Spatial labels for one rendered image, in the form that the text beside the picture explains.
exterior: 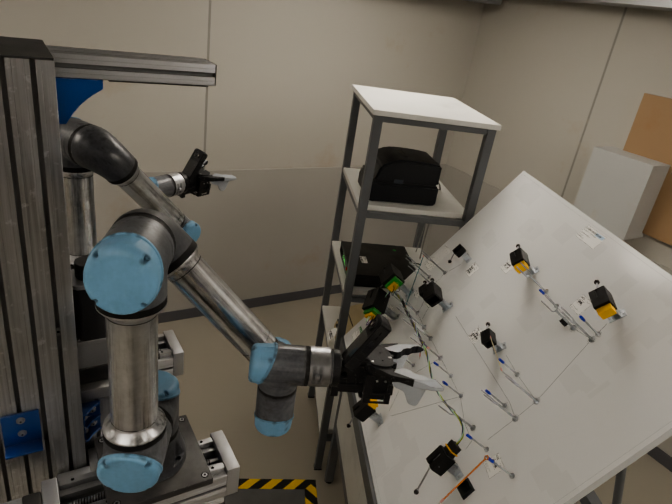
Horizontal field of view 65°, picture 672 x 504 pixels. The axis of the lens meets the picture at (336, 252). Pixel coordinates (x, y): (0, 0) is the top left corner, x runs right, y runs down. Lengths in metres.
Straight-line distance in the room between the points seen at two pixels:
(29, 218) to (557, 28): 3.46
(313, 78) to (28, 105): 2.76
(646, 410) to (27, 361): 1.33
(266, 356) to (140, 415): 0.26
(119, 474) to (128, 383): 0.20
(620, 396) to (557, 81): 2.81
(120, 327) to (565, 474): 1.00
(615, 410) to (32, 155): 1.32
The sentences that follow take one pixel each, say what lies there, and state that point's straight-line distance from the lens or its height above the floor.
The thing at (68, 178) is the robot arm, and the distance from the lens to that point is 1.62.
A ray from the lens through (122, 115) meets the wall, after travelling 3.34.
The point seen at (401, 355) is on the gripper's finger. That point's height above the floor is 1.57.
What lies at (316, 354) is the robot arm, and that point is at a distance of 1.00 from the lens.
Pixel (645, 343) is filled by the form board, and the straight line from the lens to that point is 1.46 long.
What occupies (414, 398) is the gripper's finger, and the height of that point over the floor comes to 1.55.
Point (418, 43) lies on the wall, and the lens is 4.12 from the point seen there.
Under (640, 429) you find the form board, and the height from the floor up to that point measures 1.46.
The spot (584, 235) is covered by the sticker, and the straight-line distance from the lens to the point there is 1.78.
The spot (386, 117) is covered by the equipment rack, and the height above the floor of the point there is 1.82.
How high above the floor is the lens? 2.18
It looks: 25 degrees down
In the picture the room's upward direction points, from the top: 9 degrees clockwise
